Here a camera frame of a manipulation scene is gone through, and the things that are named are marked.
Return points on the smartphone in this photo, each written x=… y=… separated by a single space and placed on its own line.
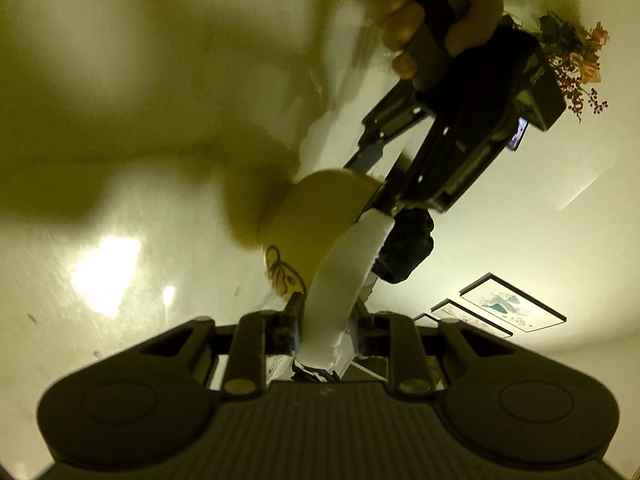
x=517 y=135

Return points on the dried flower bouquet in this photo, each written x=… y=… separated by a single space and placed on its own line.
x=575 y=60

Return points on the white sponge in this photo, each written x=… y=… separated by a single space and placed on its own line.
x=340 y=285

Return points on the person's left hand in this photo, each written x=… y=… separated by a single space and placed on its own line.
x=400 y=15

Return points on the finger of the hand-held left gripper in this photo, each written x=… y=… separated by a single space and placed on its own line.
x=395 y=202
x=367 y=164

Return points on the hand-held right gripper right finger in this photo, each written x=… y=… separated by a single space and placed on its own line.
x=356 y=337

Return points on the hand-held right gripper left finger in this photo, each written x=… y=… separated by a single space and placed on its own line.
x=295 y=325

